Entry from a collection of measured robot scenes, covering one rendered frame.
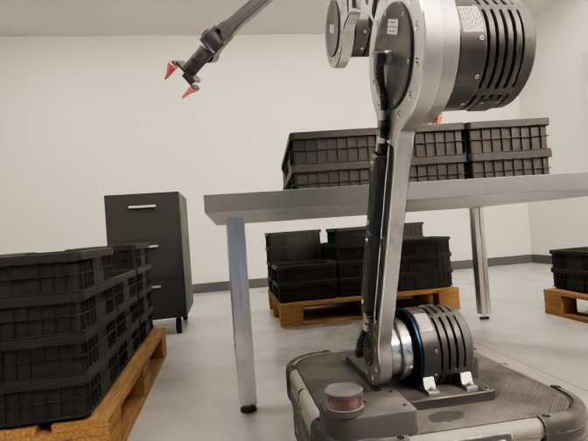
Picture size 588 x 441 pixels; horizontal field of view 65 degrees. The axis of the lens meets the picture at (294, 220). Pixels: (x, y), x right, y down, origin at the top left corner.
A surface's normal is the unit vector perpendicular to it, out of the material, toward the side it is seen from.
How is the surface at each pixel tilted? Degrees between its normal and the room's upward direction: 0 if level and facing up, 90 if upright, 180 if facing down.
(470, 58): 111
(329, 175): 90
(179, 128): 90
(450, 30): 93
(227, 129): 90
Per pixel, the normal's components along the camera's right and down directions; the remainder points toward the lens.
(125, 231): 0.15, -0.03
